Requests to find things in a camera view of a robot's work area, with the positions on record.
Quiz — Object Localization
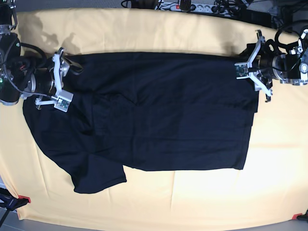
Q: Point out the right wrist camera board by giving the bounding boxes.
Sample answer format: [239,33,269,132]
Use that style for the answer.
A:
[54,90,74,113]

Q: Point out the yellow table cloth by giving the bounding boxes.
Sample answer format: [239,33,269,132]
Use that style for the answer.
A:
[0,8,308,231]

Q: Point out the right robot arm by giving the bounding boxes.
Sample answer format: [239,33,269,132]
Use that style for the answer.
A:
[0,0,83,112]

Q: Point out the left red-black table clamp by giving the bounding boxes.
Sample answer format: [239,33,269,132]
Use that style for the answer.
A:
[0,188,31,211]

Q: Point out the right red-black table clamp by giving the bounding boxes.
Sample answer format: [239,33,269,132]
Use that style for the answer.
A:
[292,210,308,222]

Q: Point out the dark navy T-shirt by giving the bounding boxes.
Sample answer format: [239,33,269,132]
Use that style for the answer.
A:
[23,52,259,194]

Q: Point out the red-black table clamp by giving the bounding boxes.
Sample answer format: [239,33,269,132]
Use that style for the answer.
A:
[292,210,308,222]
[0,188,31,211]

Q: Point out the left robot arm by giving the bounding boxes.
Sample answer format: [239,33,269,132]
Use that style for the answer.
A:
[252,19,308,86]

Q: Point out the black power adapter box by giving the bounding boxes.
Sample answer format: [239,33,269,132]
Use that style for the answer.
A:
[239,9,272,28]

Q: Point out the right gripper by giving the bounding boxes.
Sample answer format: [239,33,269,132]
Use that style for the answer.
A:
[28,57,83,95]

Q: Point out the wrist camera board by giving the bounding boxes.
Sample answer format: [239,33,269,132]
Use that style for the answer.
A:
[235,63,249,79]
[54,90,74,113]

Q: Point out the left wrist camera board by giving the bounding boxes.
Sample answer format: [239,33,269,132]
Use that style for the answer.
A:
[235,63,249,79]

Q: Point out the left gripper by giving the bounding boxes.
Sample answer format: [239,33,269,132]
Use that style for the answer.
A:
[255,45,282,83]

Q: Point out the white power strip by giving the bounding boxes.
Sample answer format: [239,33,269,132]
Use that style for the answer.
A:
[155,0,240,17]

